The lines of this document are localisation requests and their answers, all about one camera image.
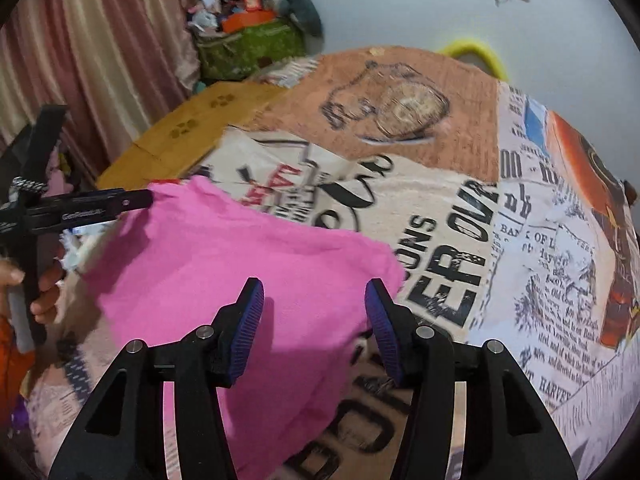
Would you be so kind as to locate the orange box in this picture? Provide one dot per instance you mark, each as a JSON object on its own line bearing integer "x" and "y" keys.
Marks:
{"x": 245, "y": 21}

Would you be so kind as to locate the bamboo lap desk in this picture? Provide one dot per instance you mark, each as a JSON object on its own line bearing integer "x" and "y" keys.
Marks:
{"x": 165, "y": 150}

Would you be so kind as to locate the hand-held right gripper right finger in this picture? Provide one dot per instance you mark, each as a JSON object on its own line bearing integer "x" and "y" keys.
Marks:
{"x": 384, "y": 335}

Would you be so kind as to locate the person's orange clothing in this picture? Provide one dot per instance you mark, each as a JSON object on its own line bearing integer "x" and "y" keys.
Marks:
{"x": 11, "y": 365}

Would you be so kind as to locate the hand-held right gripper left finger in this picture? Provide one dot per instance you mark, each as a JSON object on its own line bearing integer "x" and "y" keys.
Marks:
{"x": 245, "y": 335}

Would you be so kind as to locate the printed newspaper-pattern blanket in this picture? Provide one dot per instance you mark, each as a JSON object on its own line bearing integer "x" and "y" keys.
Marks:
{"x": 525, "y": 260}

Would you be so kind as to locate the pink button shirt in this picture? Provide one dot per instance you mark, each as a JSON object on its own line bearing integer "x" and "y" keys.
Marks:
{"x": 225, "y": 260}

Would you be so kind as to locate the small red box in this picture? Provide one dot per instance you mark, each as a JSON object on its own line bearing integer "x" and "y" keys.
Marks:
{"x": 252, "y": 1}

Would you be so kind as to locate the green patterned bag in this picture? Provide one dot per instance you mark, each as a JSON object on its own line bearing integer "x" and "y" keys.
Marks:
{"x": 250, "y": 50}

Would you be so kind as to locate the pink striped curtain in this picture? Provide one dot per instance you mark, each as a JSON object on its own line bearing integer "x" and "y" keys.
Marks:
{"x": 100, "y": 50}

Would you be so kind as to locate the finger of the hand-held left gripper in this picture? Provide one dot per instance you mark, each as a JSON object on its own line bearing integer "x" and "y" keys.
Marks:
{"x": 105, "y": 205}

